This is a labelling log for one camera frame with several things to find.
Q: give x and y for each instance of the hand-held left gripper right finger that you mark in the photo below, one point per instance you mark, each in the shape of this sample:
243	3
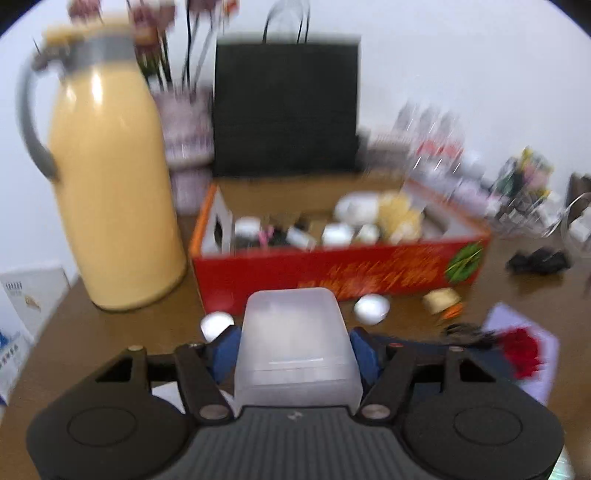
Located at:
364	357

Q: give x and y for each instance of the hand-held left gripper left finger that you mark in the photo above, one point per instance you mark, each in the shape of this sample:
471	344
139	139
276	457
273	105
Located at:
226	355

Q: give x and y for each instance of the translucent plastic box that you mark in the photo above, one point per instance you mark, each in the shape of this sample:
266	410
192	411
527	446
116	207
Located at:
295	341

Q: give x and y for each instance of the red cardboard box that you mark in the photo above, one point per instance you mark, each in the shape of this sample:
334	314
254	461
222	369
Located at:
323	272

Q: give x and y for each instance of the white egg-shaped ball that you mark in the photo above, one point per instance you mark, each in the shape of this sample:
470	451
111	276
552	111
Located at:
371	308
216	325

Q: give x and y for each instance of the small yellow orange roll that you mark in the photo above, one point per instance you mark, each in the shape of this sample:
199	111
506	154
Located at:
441	302

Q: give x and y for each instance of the white round jar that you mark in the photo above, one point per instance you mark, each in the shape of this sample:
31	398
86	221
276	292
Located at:
338	234

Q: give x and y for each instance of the white round tin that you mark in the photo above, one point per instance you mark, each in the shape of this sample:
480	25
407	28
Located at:
248	230

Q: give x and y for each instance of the yellow white plush toy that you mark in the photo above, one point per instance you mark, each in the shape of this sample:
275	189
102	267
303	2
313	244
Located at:
399	217

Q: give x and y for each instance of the red rose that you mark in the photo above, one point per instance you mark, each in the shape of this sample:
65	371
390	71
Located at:
521	353

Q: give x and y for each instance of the black hair clip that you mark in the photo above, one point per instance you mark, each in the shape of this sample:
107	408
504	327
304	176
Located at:
538	262

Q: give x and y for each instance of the white printed box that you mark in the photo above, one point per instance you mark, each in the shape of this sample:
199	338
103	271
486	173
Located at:
27	323

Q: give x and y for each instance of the yellow thermos jug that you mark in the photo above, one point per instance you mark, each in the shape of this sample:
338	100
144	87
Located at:
115	184

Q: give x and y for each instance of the pink knitted vase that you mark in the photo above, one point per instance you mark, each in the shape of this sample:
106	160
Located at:
187	138

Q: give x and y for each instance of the colourful snack packet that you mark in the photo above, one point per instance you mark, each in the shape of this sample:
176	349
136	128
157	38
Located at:
531	175

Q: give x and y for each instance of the black paper bag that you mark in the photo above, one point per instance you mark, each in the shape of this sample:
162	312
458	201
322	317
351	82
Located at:
286	106

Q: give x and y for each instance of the brown bag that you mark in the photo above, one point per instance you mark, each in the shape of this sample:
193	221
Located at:
581	191

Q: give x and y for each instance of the dried flower bouquet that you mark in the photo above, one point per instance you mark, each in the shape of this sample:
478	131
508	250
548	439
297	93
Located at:
152	27

